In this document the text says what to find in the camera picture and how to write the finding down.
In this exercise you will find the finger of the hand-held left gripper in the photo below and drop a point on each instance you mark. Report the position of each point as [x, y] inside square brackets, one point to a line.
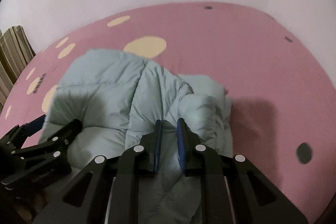
[35, 124]
[71, 128]

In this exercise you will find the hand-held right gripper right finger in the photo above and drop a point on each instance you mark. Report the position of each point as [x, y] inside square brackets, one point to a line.
[180, 145]

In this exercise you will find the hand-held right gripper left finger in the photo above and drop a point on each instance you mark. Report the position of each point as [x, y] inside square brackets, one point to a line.
[157, 148]

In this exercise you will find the light green puffer jacket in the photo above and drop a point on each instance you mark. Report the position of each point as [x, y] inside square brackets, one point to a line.
[110, 82]

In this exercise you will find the striped beige cloth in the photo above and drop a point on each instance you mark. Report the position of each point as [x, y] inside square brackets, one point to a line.
[13, 56]

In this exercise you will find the pink dotted bed sheet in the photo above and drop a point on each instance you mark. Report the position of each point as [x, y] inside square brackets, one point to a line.
[249, 69]

